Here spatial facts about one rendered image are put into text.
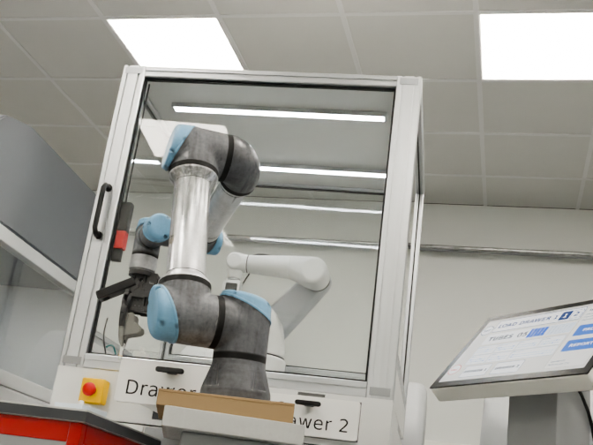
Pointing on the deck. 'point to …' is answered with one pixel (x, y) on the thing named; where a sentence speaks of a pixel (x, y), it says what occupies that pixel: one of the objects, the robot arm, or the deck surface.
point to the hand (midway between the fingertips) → (120, 342)
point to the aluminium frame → (390, 260)
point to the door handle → (100, 209)
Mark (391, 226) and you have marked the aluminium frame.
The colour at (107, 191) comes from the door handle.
